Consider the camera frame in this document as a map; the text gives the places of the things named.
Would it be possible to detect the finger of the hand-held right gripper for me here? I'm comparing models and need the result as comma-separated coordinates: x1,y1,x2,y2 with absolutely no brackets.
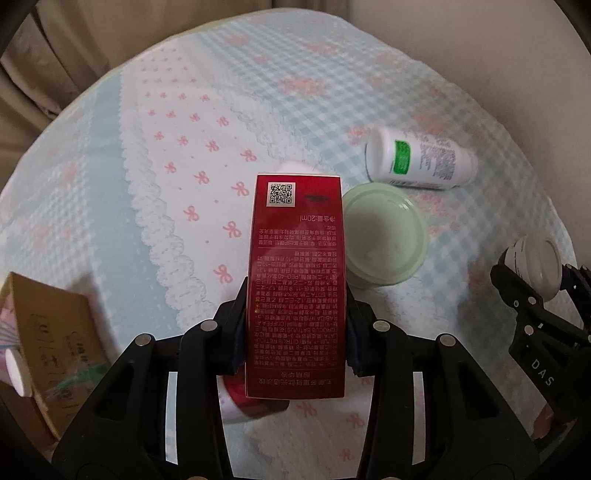
560,262,591,301
490,263,548,320

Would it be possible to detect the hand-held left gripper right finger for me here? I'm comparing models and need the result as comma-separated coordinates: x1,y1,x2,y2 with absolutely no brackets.
342,285,540,480

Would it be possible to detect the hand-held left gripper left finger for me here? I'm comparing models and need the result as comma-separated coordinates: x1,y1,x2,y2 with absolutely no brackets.
52,276,251,480

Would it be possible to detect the small white jar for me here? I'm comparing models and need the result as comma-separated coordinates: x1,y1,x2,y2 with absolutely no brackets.
502,233,564,303

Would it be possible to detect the red cosmetic carton box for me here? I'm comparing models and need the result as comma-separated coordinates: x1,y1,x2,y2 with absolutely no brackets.
244,174,348,400

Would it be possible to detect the brown cardboard box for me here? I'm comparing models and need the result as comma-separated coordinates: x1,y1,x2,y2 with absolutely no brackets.
0,271,112,445

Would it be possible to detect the red and white bottle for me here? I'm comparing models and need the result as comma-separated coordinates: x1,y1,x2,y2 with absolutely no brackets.
219,369,290,425

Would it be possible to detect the pale green round jar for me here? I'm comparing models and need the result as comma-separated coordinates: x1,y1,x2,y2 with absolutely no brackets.
342,183,428,289

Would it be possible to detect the white bottle with green label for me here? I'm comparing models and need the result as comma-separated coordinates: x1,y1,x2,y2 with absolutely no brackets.
365,127,477,191

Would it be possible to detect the blue checked bow-print tablecloth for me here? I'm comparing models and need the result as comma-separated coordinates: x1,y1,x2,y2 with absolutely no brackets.
0,18,583,480

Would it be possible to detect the white cylindrical tube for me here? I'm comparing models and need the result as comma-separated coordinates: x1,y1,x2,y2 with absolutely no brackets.
2,348,36,398

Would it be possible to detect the pink striped packet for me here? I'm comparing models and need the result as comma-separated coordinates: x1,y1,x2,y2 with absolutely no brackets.
0,277,23,352

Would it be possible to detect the beige curtain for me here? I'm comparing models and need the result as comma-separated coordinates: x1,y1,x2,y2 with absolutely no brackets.
0,0,259,153

